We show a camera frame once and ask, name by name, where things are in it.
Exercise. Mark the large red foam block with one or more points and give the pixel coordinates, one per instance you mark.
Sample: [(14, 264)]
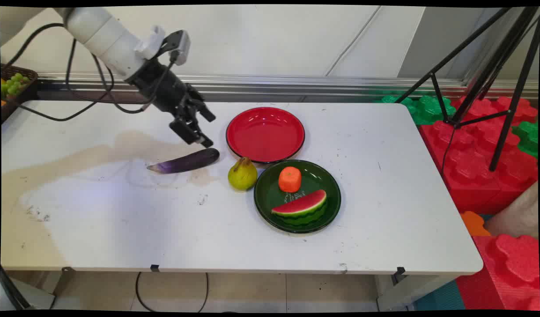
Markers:
[(477, 154)]

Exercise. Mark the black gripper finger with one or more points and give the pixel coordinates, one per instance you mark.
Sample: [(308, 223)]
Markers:
[(205, 112), (190, 131)]

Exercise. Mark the black tripod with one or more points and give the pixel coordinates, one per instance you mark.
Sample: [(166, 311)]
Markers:
[(494, 75)]

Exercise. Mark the yellow-green toy pear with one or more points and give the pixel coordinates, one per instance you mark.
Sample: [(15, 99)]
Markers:
[(242, 175)]

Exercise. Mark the red plate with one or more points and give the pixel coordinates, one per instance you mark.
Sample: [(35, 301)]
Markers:
[(265, 134)]

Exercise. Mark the aluminium wall rail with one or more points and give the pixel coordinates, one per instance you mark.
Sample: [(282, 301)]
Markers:
[(296, 83)]

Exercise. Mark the toy watermelon slice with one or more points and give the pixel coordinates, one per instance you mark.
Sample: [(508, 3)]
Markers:
[(301, 208)]

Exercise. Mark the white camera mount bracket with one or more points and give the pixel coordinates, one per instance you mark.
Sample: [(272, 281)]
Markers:
[(150, 43)]

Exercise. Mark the dark wicker basket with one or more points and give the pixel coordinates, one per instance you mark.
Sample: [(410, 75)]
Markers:
[(21, 94)]

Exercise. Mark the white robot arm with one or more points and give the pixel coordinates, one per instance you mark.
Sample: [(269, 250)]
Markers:
[(100, 37)]

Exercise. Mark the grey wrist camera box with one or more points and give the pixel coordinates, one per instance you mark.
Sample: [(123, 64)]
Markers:
[(180, 45)]

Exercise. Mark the green plate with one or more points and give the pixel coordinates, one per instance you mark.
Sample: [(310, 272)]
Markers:
[(314, 211)]

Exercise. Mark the grey metal table leg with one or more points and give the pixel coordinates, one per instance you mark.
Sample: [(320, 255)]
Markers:
[(36, 288), (406, 290)]

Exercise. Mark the green foam block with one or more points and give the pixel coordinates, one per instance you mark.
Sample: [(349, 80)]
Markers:
[(529, 138), (422, 108)]

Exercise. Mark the green toy grapes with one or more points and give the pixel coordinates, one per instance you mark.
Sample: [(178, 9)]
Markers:
[(13, 83)]

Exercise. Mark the orange foam piece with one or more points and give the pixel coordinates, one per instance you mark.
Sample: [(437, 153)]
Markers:
[(473, 223)]

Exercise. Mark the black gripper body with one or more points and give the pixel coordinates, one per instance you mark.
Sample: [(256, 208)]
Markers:
[(164, 88)]

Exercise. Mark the purple toy eggplant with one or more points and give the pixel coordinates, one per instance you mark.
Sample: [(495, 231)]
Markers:
[(186, 161)]

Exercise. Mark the orange toy carrot piece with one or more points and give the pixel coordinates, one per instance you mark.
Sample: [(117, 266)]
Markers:
[(290, 179)]

